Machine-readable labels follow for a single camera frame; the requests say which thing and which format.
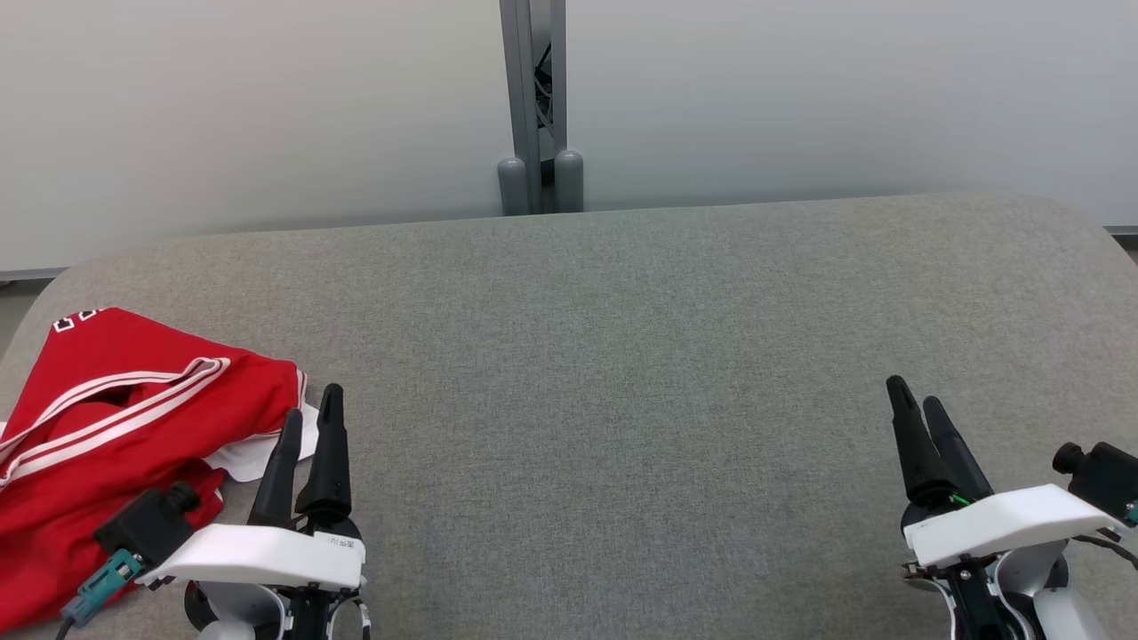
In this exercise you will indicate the grey frame post cylinder feet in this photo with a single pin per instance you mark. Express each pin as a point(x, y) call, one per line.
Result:
point(526, 107)

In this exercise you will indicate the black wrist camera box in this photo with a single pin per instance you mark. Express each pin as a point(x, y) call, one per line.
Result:
point(147, 529)
point(1107, 476)

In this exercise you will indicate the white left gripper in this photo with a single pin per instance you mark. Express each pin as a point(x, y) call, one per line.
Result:
point(267, 556)

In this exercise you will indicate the red mesh shorts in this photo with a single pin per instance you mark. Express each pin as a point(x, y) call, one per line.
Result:
point(53, 551)

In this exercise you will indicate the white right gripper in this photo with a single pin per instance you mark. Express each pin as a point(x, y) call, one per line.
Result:
point(1005, 524)

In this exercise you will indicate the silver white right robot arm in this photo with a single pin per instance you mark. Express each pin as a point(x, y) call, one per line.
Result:
point(1062, 613)

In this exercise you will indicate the red basketball jersey white sleeves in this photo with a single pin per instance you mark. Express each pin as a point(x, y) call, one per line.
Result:
point(133, 342)

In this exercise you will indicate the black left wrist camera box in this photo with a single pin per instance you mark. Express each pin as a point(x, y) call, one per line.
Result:
point(147, 529)

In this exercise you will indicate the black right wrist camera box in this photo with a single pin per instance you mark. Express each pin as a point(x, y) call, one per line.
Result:
point(1107, 476)

